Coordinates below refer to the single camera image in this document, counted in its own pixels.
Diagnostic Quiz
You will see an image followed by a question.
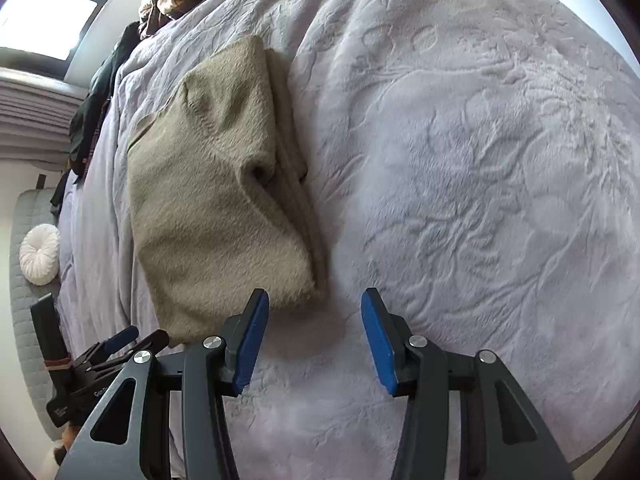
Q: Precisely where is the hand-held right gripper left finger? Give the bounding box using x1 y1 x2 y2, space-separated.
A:
54 288 271 480

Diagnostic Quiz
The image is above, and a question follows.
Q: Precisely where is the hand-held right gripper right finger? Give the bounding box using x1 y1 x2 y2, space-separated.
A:
360 287 574 480

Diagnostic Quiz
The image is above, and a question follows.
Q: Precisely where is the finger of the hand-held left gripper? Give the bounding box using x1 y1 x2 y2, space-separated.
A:
92 329 170 367
75 325 140 361

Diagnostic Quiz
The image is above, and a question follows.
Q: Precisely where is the beige towel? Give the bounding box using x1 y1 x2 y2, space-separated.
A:
126 35 331 349

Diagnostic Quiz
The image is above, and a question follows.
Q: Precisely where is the dark clothes pile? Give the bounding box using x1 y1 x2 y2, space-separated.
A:
50 20 144 217

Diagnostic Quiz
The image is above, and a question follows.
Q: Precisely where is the grey quilted mat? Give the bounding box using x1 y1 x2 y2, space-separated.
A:
10 187 77 441

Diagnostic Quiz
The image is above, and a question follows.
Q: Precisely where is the white round cushion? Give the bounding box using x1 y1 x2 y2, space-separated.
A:
19 224 61 287

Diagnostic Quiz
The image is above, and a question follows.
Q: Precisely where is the lavender embossed blanket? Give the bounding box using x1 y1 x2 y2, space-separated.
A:
55 0 640 480

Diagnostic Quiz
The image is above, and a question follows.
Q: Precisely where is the pleated grey curtain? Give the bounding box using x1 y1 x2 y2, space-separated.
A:
0 67 89 172

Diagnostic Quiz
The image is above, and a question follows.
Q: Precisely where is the bright window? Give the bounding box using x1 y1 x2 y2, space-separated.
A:
0 0 144 62

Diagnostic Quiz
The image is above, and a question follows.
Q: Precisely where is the brown crumpled cloth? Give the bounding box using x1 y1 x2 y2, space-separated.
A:
139 0 222 41

